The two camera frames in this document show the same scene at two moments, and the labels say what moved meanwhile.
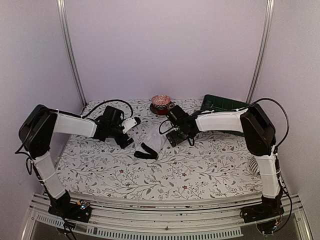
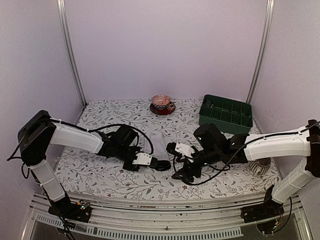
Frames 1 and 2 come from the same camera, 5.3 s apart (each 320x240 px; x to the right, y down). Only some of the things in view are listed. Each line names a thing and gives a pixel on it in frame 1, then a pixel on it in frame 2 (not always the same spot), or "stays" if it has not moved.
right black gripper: [174, 140] to [185, 171]
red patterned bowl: [160, 101] stays
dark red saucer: [164, 111] stays
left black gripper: [120, 141] to [131, 168]
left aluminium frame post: [60, 5] stays
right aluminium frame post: [264, 49] stays
